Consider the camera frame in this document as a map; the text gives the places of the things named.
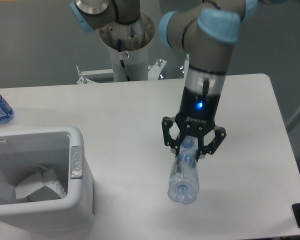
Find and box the white paper bag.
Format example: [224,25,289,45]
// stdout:
[15,165,67,202]

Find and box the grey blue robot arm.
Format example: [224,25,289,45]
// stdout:
[69,0,258,159]

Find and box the crushed clear plastic bottle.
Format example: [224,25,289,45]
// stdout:
[167,136,200,205]

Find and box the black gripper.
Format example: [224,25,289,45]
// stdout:
[161,87,227,159]

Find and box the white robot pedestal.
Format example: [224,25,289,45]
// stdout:
[99,13,155,82]

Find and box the white metal bracket frame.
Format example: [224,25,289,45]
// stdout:
[76,54,190,85]

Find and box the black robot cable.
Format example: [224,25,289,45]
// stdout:
[116,38,132,82]

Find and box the white trash can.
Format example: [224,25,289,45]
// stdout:
[0,126,95,234]

